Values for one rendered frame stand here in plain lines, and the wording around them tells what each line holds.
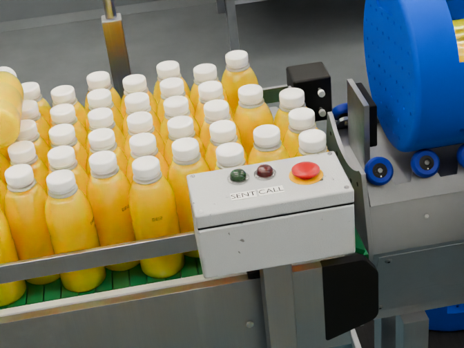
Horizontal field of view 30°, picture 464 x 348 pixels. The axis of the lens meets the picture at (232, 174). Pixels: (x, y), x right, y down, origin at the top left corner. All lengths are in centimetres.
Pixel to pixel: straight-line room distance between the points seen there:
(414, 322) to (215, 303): 45
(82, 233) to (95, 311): 12
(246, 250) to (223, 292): 19
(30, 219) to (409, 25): 61
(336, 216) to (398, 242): 33
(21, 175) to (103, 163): 11
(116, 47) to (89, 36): 287
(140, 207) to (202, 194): 15
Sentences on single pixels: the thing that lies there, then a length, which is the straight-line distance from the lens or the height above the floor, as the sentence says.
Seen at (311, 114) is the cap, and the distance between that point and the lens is 128.
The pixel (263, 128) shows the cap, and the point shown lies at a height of 108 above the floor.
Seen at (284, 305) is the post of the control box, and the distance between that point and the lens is 120.
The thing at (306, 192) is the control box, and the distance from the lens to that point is 108.
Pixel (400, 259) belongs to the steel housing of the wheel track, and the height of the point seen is 80.
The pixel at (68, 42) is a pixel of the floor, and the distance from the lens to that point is 453.
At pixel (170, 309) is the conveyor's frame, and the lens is 128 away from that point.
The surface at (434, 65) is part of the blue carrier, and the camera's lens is 128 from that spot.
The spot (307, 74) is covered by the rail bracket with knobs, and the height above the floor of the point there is 100.
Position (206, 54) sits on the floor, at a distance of 415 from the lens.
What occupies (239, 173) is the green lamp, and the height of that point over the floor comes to 111.
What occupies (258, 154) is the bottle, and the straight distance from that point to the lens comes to 125.
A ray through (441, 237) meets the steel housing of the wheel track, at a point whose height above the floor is 84.
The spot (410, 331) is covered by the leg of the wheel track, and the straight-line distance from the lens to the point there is 161.
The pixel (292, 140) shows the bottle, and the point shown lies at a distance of 129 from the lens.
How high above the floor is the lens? 170
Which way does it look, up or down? 32 degrees down
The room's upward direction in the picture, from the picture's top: 7 degrees counter-clockwise
